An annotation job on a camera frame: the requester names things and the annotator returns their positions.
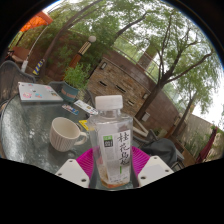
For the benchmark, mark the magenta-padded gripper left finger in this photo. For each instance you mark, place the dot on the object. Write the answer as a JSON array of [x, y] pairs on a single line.
[[83, 163]]

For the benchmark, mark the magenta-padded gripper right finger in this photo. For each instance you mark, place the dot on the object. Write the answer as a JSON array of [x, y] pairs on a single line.
[[141, 161]]

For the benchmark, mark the clear white-capped drink bottle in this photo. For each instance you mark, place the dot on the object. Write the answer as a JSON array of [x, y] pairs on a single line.
[[110, 143]]

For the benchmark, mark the white ribbed mug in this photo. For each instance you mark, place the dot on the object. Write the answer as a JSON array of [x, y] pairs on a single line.
[[63, 135]]

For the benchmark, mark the blue card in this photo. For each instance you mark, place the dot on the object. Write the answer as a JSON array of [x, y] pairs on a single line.
[[70, 109]]

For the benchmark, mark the white printed booklet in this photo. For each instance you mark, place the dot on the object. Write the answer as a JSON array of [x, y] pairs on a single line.
[[85, 106]]

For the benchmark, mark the tall green tree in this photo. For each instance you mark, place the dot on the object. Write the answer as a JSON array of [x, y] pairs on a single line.
[[153, 96], [186, 110], [66, 36]]

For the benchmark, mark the folded maroon umbrella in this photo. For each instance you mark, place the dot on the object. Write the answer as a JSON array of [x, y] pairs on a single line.
[[208, 146]]

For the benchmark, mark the silver laptop with stickers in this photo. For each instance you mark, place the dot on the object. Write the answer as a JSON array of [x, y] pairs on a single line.
[[38, 92]]

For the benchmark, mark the green plant in teal pot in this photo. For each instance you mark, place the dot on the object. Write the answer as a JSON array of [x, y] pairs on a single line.
[[76, 78]]

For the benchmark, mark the orange canopy with white pole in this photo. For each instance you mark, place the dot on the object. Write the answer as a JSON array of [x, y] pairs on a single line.
[[35, 22]]

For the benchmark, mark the grey wall box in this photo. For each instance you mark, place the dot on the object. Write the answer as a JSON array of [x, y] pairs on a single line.
[[145, 116]]

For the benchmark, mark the wall lantern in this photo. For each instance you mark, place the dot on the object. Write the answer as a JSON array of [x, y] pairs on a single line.
[[145, 96], [103, 65]]

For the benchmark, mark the blue yellow striped post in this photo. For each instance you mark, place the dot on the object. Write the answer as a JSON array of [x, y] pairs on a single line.
[[38, 67]]

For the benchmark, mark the globe lamp post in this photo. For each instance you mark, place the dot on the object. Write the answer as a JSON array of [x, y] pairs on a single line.
[[83, 50]]

